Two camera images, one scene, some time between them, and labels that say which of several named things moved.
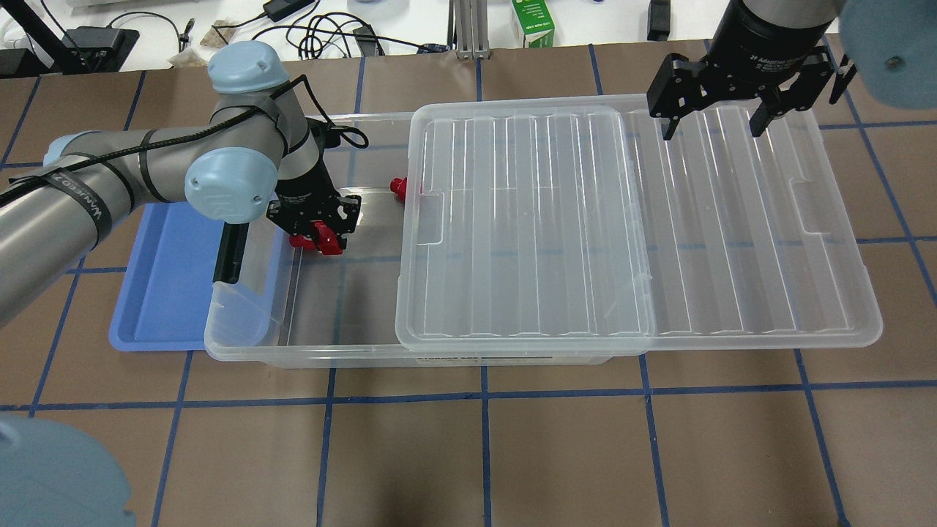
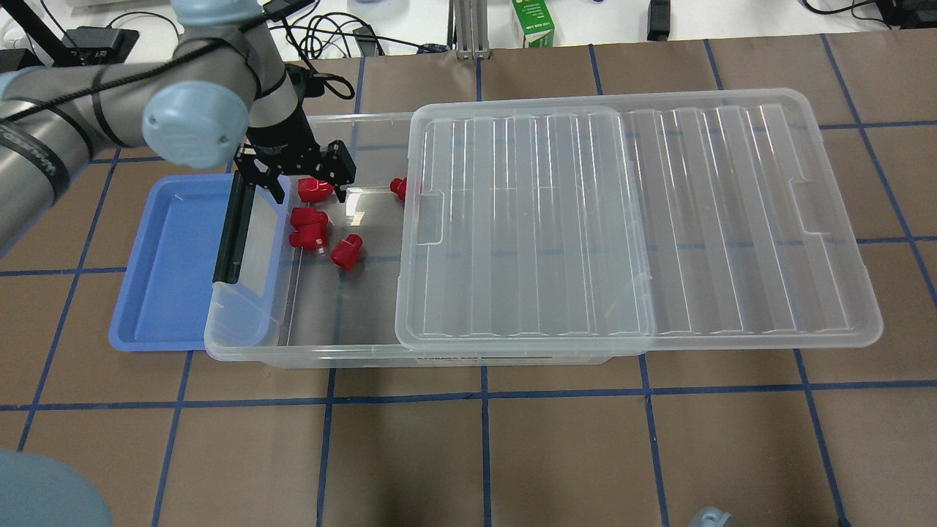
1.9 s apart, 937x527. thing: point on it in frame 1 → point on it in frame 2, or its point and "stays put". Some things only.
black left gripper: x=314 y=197 → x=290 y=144
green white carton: x=536 y=22 stays put
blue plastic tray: x=162 y=303 stays put
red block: x=327 y=240 → x=345 y=253
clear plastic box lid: x=577 y=227 stays put
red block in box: x=398 y=185 stays put
